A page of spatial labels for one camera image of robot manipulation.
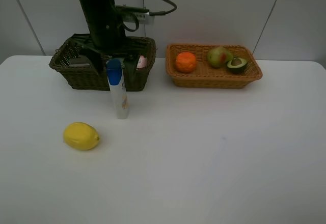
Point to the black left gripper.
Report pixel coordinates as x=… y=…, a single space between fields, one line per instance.
x=109 y=38

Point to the pink bottle white cap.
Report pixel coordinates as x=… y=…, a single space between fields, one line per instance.
x=142 y=62

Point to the translucent purple plastic cup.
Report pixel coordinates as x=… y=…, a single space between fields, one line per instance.
x=79 y=62

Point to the orange tangerine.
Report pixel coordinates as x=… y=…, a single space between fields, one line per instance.
x=185 y=62

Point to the yellow lemon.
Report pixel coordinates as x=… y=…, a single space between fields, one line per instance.
x=81 y=136

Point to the green pear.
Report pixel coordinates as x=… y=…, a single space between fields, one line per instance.
x=219 y=56

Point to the halved avocado with pit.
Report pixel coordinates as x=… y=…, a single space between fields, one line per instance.
x=237 y=65

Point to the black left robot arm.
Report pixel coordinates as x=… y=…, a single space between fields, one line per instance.
x=100 y=9

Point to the white bottle blue cap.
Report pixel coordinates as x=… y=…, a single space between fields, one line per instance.
x=116 y=83

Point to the dark brown wicker basket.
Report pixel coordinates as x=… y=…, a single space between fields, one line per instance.
x=86 y=78

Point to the orange wicker basket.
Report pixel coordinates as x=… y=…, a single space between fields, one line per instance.
x=205 y=76

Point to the grey camera on left wrist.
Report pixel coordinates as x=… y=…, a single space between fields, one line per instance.
x=129 y=14

